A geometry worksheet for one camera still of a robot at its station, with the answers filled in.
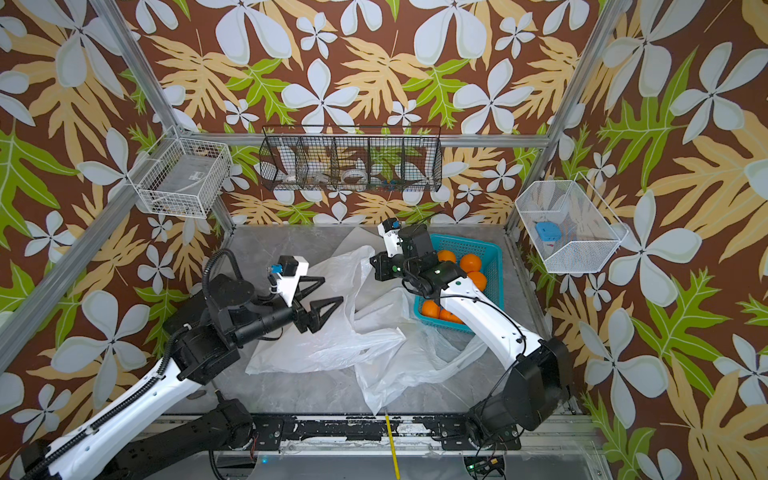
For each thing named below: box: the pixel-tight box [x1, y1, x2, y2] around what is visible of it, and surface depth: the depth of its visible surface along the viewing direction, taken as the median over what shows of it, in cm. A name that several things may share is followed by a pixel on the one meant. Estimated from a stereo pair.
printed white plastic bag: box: [246, 246, 406, 375], surface depth 75 cm
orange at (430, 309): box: [422, 300, 440, 319], surface depth 92 cm
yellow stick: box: [385, 414, 401, 480], surface depth 74 cm
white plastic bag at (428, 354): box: [354, 288, 487, 415], surface depth 84 cm
